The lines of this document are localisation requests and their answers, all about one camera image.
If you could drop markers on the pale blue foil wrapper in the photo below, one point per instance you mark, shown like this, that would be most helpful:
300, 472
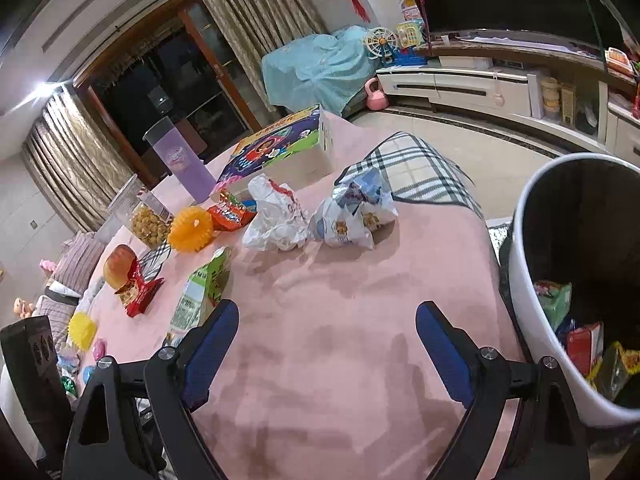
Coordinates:
67, 360

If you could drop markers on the green packet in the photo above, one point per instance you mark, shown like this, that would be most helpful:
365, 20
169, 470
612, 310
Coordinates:
555, 302

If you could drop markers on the green foil jelly cup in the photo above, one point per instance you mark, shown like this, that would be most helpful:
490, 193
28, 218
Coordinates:
67, 387

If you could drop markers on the blue toy blocks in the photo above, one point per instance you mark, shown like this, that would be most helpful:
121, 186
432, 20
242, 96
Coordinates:
405, 57

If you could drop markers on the clear snack jar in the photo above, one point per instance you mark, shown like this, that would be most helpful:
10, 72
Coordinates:
145, 220

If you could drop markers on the teal cloth cover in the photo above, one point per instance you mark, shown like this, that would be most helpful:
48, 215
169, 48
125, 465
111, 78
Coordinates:
320, 70

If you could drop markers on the pink foil toy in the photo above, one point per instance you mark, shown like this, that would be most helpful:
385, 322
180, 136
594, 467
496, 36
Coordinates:
100, 347

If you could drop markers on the small red box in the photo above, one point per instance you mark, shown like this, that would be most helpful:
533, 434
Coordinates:
582, 345

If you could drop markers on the blue foil toy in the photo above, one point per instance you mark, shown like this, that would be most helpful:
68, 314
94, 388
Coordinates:
89, 372

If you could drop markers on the yellow foam fruit net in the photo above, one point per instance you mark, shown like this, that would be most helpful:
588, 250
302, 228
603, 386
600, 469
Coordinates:
82, 330

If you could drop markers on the pink toy house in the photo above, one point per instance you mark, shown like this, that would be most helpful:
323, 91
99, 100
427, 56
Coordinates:
410, 5

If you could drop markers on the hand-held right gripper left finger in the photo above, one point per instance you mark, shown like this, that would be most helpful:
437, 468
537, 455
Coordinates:
210, 355

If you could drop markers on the white television cabinet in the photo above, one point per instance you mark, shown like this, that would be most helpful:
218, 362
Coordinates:
475, 85

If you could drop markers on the green snack packets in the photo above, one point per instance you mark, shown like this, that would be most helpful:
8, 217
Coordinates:
200, 290

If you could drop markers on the orange foam fruit net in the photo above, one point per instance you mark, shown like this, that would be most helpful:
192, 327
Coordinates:
190, 230

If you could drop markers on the red snack packet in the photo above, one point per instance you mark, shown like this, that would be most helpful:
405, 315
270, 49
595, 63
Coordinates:
137, 290

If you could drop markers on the pink kettlebell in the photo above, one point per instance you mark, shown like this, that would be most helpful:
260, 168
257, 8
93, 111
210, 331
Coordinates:
375, 95

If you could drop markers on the beige patterned curtain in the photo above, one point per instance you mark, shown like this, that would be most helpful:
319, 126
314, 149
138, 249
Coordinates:
70, 160
270, 5

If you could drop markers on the striped pillow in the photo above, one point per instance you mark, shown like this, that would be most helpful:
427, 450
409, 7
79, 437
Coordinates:
75, 265

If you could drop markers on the wooden frame glass door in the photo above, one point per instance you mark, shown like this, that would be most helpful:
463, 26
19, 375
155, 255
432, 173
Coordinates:
160, 75

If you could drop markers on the colourful puzzle box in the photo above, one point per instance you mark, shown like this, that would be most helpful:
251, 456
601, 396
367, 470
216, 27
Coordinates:
280, 152

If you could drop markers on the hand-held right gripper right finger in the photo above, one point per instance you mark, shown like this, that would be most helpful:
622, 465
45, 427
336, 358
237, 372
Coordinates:
445, 355

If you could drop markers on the gold green foil wrapper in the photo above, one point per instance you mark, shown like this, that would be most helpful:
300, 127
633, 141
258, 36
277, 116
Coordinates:
617, 365

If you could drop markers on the red yellow apple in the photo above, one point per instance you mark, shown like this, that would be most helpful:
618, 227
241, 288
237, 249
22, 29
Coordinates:
119, 265

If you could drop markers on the red orange snack wrapper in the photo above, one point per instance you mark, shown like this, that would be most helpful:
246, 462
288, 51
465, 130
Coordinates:
230, 212

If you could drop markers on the white ferris wheel toy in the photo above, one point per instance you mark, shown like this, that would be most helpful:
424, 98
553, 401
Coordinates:
380, 42

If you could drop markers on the blue white snack bag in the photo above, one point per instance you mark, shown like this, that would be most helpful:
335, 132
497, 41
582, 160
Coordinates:
350, 215

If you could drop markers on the ceiling spot light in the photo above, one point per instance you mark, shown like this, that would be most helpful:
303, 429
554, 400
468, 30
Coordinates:
42, 90

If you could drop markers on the purple thermos bottle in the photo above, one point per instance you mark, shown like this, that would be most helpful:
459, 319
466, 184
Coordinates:
177, 165

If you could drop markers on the white round trash bin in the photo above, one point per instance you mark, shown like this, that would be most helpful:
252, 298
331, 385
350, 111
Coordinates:
525, 260

